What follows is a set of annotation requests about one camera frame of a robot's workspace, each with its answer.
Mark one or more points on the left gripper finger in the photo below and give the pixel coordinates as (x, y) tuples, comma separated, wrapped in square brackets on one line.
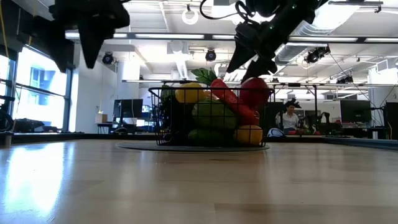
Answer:
[(91, 43), (63, 53)]

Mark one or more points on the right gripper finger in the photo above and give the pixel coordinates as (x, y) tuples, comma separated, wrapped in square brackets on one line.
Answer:
[(242, 57), (262, 68)]

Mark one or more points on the red round fake fruit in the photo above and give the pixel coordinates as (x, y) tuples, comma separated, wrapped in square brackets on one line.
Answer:
[(255, 93)]

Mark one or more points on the orange-red carrot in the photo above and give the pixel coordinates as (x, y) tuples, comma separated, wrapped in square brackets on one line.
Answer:
[(230, 98)]

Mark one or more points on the orange fruit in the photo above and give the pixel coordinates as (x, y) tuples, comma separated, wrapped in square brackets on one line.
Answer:
[(211, 96)]

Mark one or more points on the yellow lemon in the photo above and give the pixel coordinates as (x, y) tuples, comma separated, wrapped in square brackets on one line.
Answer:
[(248, 135), (189, 93)]

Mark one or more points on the dark grapes with green leaves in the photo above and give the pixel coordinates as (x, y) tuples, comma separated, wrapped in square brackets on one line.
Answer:
[(172, 118)]

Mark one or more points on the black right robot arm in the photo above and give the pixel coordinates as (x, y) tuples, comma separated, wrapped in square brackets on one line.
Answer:
[(311, 6)]

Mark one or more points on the black background robot arm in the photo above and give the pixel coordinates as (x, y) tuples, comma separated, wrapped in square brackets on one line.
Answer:
[(325, 124)]

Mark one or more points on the black ceiling spotlight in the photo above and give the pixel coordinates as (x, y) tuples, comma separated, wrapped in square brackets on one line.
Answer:
[(108, 58), (345, 80), (211, 55)]

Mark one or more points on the black ceiling lamp cluster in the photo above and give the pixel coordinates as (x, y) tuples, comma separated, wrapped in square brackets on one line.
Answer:
[(315, 55)]

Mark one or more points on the person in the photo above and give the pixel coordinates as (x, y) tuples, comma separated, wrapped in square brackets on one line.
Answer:
[(289, 121)]

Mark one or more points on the white and blue ball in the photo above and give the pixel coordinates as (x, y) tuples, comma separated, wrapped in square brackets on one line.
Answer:
[(275, 132)]

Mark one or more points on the black computer monitor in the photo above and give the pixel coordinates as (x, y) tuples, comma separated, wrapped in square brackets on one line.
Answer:
[(354, 110), (392, 118), (127, 108)]

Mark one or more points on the overhead light bar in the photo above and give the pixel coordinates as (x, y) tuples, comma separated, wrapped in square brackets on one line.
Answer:
[(171, 36)]

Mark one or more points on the small cardboard box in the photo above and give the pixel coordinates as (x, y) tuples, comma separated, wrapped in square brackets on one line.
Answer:
[(101, 119)]

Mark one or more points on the dark office desk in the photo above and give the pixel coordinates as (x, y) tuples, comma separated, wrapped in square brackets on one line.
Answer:
[(105, 125)]

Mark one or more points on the black bag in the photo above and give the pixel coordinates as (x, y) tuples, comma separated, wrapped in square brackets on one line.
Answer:
[(25, 126)]

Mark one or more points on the grey round woven placemat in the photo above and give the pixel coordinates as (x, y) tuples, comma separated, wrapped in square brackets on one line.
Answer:
[(133, 146)]

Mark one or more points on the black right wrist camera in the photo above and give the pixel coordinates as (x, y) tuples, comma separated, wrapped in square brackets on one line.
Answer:
[(247, 32)]

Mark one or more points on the black window frame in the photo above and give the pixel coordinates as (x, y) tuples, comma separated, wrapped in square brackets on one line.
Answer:
[(67, 93)]

